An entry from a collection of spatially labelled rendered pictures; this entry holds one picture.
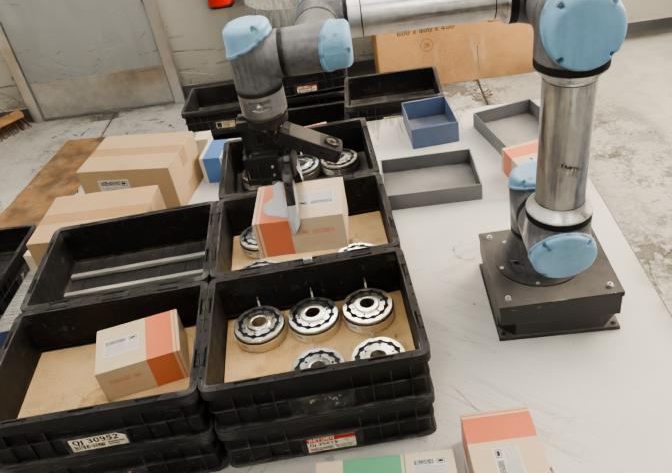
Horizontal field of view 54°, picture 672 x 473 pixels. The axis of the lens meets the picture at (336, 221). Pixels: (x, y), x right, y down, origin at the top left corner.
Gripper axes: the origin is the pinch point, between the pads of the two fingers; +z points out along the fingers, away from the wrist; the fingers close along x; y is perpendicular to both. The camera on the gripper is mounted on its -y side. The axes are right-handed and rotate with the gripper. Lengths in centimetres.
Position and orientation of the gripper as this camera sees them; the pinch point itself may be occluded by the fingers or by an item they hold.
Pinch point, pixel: (301, 209)
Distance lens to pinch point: 119.7
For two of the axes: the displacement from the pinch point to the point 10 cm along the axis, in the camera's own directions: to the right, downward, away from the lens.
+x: 0.0, 5.8, -8.1
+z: 1.6, 8.0, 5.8
